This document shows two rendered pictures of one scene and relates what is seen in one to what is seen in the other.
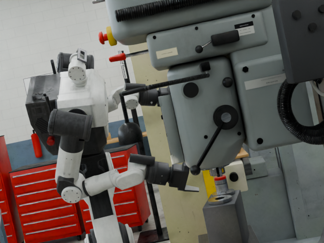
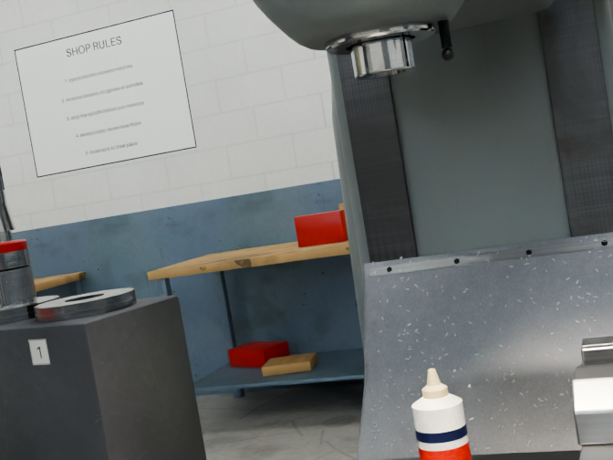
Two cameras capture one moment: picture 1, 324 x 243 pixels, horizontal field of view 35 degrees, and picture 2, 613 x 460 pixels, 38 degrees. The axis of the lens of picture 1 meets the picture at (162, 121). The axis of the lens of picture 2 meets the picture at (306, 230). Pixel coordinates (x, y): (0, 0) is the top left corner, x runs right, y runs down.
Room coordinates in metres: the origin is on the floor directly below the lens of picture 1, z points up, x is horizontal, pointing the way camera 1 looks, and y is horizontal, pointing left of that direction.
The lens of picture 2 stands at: (1.43, 0.55, 1.21)
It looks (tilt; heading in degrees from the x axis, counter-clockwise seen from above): 3 degrees down; 288
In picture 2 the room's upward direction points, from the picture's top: 9 degrees counter-clockwise
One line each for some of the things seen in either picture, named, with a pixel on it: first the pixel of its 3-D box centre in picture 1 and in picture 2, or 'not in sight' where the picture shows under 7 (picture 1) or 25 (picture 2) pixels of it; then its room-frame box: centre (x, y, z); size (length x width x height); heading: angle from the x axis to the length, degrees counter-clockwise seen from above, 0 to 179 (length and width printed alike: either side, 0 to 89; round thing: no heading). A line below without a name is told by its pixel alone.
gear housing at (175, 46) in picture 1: (205, 42); not in sight; (1.57, -0.18, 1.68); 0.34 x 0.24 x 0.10; 87
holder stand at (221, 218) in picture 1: (226, 220); (66, 405); (1.93, -0.16, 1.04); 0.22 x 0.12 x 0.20; 165
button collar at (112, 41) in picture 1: (111, 35); not in sight; (1.58, 0.10, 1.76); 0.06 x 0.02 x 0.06; 177
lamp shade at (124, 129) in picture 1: (129, 132); not in sight; (1.52, 0.10, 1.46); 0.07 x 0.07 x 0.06
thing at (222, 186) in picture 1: (221, 185); (7, 278); (1.98, -0.17, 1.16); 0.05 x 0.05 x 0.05
